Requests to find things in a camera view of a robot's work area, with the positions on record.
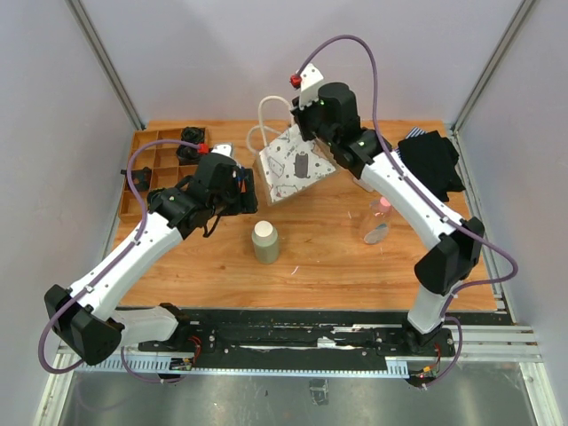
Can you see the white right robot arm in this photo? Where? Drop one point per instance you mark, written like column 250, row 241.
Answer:
column 452, row 242

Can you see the beige canvas bag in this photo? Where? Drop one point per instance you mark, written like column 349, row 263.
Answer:
column 287, row 164

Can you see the wooden compartment tray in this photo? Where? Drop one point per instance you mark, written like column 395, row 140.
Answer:
column 161, row 158

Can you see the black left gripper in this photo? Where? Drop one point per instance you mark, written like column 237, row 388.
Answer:
column 245, row 201

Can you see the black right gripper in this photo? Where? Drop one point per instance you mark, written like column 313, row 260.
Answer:
column 301, row 114

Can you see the rolled tie dark blue dotted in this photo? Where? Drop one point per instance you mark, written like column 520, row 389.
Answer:
column 188, row 155

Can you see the blue white striped cloth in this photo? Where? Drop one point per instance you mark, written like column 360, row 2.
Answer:
column 408, row 142

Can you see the rolled tie orange pattern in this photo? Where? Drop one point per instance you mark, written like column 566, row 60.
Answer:
column 141, row 179

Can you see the left aluminium frame post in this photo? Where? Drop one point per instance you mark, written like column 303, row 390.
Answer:
column 93, row 39

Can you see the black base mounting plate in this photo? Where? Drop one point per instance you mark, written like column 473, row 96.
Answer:
column 308, row 338

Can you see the black garment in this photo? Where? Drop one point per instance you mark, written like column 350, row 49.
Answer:
column 433, row 162

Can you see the rolled tie green pattern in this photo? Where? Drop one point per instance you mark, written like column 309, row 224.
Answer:
column 194, row 135

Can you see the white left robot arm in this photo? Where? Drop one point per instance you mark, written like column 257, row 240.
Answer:
column 85, row 317

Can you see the white bottle grey cap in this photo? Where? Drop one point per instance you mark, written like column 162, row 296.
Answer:
column 363, row 184

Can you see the cream bottle beige cap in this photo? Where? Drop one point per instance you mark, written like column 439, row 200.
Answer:
column 265, row 240

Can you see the white slotted cable duct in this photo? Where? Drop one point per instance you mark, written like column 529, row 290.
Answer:
column 143, row 364

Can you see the aluminium frame post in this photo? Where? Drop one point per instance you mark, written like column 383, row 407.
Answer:
column 93, row 39
column 520, row 17

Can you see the clear bottle pink cap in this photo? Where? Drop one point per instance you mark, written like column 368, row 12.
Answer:
column 375, row 224

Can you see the right aluminium frame post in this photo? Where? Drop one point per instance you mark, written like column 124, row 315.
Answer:
column 520, row 17

